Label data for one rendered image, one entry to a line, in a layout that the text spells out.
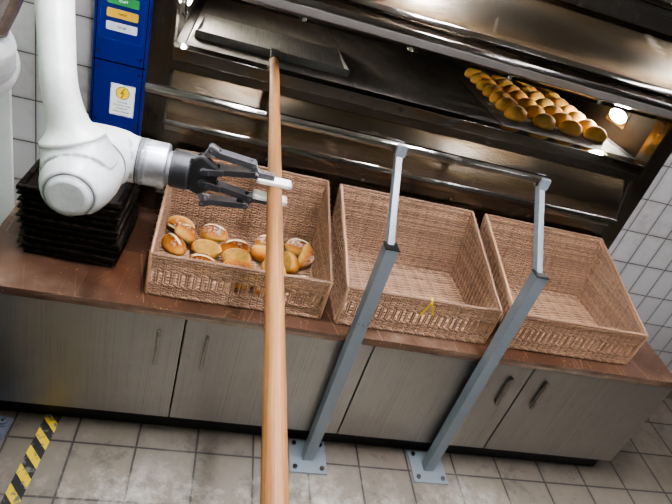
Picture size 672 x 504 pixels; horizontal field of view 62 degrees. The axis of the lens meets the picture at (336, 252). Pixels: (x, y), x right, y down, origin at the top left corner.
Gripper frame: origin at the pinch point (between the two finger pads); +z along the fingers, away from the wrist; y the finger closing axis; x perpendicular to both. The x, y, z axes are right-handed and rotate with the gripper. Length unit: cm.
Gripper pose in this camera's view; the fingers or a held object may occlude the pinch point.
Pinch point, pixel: (272, 189)
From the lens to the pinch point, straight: 114.3
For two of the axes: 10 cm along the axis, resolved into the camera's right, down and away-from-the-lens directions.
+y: -2.8, 8.1, 5.2
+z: 9.6, 1.9, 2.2
